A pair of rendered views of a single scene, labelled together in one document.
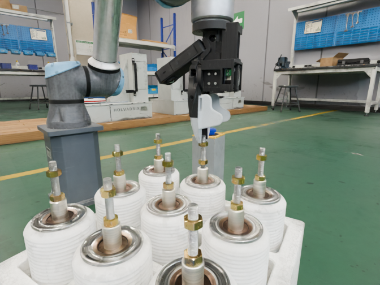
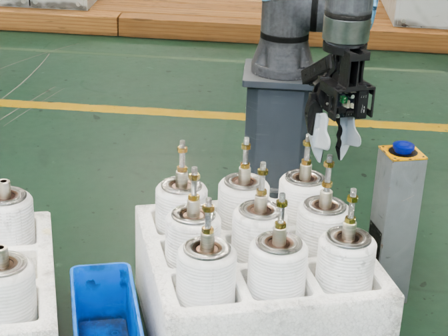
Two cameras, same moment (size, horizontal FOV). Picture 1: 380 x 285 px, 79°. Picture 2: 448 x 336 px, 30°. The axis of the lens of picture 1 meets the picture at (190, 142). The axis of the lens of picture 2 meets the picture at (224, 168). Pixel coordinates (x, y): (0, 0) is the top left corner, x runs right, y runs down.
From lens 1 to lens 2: 1.13 m
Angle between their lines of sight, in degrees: 43
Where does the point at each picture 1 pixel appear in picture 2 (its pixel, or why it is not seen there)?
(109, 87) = not seen: hidden behind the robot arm
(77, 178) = (269, 153)
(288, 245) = (345, 296)
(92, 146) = (299, 113)
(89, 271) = (169, 221)
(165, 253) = (239, 247)
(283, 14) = not seen: outside the picture
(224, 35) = (342, 62)
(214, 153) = (390, 181)
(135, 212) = not seen: hidden behind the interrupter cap
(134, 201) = (245, 198)
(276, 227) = (341, 273)
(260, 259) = (273, 269)
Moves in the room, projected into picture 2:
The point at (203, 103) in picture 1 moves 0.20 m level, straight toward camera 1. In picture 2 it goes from (321, 123) to (231, 150)
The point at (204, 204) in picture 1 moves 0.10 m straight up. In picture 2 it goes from (307, 229) to (311, 176)
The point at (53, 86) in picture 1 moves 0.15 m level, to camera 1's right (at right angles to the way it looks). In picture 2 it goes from (266, 14) to (315, 27)
